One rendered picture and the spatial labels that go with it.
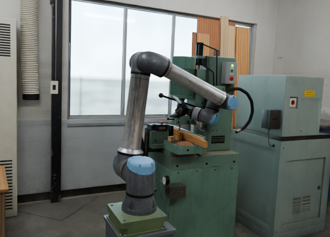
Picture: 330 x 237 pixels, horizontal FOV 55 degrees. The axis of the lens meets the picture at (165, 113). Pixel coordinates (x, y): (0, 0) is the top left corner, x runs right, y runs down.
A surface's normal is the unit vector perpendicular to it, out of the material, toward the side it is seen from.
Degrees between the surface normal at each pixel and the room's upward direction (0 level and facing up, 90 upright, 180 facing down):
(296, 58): 90
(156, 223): 90
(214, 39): 87
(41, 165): 90
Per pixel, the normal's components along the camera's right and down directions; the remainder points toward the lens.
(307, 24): -0.89, 0.00
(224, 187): 0.40, 0.11
